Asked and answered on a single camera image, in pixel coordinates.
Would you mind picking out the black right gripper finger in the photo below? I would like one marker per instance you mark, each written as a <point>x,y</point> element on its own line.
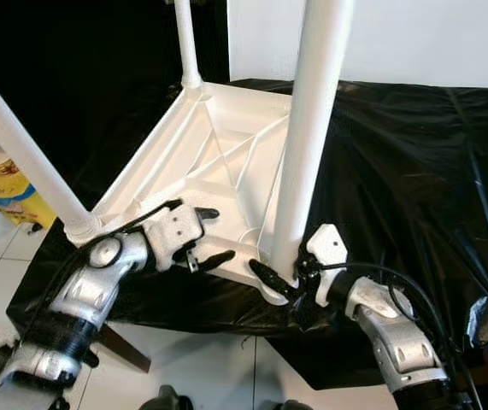
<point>271,278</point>

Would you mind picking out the dark grey robot leg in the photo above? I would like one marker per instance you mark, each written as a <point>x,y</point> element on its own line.
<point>167,397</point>
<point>295,404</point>

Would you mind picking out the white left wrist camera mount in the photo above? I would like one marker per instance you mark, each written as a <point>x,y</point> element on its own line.
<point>175,231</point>

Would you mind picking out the dark grey robot right leg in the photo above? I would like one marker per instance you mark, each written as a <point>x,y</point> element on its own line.
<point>295,404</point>

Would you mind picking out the dark grey robot left leg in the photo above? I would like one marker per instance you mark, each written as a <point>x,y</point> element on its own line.
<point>167,397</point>

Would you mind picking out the black door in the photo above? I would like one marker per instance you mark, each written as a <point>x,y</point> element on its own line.
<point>90,68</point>

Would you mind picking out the black plastic table cover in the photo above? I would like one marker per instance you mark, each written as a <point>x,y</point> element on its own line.
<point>406,171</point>

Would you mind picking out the white plastic children table top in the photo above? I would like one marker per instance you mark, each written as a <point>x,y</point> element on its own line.
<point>218,154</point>

